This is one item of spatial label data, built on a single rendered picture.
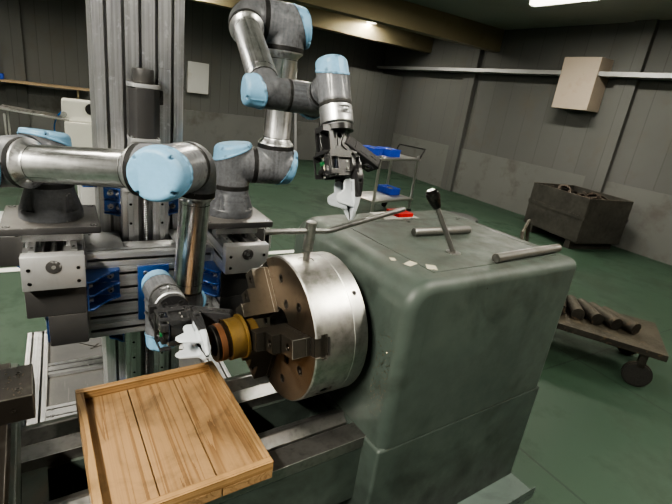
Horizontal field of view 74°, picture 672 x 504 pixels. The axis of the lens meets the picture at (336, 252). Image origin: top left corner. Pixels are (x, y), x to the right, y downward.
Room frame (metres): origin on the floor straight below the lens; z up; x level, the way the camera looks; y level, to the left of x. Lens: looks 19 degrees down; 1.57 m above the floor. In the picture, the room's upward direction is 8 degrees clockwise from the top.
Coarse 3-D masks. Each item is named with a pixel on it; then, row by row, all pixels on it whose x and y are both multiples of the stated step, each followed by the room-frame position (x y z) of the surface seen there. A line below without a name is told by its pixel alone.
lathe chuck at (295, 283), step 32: (288, 256) 0.89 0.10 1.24; (320, 256) 0.91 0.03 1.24; (288, 288) 0.84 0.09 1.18; (320, 288) 0.80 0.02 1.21; (256, 320) 0.95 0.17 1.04; (288, 320) 0.83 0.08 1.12; (320, 320) 0.76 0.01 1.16; (352, 320) 0.79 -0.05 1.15; (352, 352) 0.78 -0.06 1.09; (288, 384) 0.80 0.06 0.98; (320, 384) 0.75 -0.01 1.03
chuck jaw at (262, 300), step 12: (264, 264) 0.94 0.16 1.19; (252, 276) 0.89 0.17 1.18; (264, 276) 0.90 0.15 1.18; (252, 288) 0.87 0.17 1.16; (264, 288) 0.88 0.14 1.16; (252, 300) 0.85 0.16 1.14; (264, 300) 0.86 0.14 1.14; (240, 312) 0.83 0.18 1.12; (252, 312) 0.83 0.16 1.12; (264, 312) 0.85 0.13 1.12; (276, 312) 0.86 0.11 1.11
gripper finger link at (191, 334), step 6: (192, 324) 0.79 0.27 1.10; (186, 330) 0.77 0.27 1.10; (192, 330) 0.77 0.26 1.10; (204, 330) 0.76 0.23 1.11; (180, 336) 0.74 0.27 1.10; (186, 336) 0.75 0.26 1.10; (192, 336) 0.75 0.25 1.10; (198, 336) 0.75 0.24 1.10; (204, 336) 0.75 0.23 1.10; (180, 342) 0.73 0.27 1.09; (186, 342) 0.73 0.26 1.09; (192, 342) 0.73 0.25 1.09; (198, 342) 0.74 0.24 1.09; (204, 342) 0.74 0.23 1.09; (204, 348) 0.73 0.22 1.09; (210, 348) 0.74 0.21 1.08
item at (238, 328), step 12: (216, 324) 0.78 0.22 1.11; (228, 324) 0.78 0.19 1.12; (240, 324) 0.79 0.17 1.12; (252, 324) 0.81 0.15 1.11; (216, 336) 0.75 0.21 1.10; (228, 336) 0.76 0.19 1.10; (240, 336) 0.77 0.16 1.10; (216, 348) 0.79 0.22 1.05; (228, 348) 0.75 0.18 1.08; (240, 348) 0.76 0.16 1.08; (216, 360) 0.75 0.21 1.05
